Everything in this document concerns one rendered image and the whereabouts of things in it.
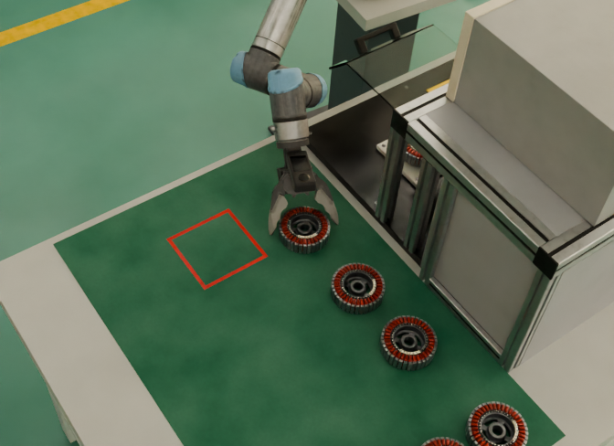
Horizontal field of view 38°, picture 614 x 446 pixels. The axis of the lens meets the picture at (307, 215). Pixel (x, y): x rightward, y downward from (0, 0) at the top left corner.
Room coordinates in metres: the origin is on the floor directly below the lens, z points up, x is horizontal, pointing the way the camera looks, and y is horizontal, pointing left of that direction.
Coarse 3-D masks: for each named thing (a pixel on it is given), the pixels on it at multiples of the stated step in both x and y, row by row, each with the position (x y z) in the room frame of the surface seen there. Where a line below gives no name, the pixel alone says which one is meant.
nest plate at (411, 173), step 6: (378, 144) 1.46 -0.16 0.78; (384, 144) 1.47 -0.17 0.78; (378, 150) 1.46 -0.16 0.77; (384, 150) 1.45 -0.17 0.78; (408, 168) 1.40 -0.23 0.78; (414, 168) 1.40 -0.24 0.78; (402, 174) 1.39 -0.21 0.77; (408, 174) 1.38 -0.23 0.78; (414, 174) 1.38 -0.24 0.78; (408, 180) 1.37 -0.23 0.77; (414, 180) 1.36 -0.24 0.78
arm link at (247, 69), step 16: (272, 0) 1.65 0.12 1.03; (288, 0) 1.64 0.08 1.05; (304, 0) 1.66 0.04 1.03; (272, 16) 1.61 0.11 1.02; (288, 16) 1.61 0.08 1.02; (272, 32) 1.58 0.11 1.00; (288, 32) 1.59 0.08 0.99; (256, 48) 1.55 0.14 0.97; (272, 48) 1.55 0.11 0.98; (240, 64) 1.52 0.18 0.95; (256, 64) 1.52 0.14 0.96; (272, 64) 1.52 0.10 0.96; (240, 80) 1.50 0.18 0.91; (256, 80) 1.49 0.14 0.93
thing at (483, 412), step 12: (480, 408) 0.79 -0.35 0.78; (492, 408) 0.80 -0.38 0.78; (504, 408) 0.80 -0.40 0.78; (468, 420) 0.77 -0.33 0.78; (480, 420) 0.77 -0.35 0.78; (504, 420) 0.78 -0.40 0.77; (516, 420) 0.77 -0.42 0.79; (468, 432) 0.75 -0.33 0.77; (480, 432) 0.74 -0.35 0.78; (492, 432) 0.75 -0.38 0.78; (504, 432) 0.75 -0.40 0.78; (516, 432) 0.75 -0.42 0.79; (432, 444) 0.71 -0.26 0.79; (444, 444) 0.71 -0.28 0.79; (456, 444) 0.72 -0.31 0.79; (480, 444) 0.72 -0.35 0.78; (492, 444) 0.72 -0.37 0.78; (504, 444) 0.73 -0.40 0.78; (516, 444) 0.72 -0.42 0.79
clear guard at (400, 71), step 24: (384, 48) 1.47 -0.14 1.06; (408, 48) 1.48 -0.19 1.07; (432, 48) 1.49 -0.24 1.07; (456, 48) 1.49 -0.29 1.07; (360, 72) 1.39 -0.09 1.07; (384, 72) 1.40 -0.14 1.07; (408, 72) 1.40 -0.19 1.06; (432, 72) 1.41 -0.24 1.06; (384, 96) 1.33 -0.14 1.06; (408, 96) 1.33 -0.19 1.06
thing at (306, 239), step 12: (288, 216) 1.22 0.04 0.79; (300, 216) 1.23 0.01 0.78; (312, 216) 1.23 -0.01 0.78; (324, 216) 1.23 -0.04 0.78; (288, 228) 1.19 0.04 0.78; (300, 228) 1.20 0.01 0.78; (324, 228) 1.19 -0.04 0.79; (288, 240) 1.16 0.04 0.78; (300, 240) 1.16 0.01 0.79; (312, 240) 1.16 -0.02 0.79; (324, 240) 1.17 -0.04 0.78; (300, 252) 1.15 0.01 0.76; (312, 252) 1.15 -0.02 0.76
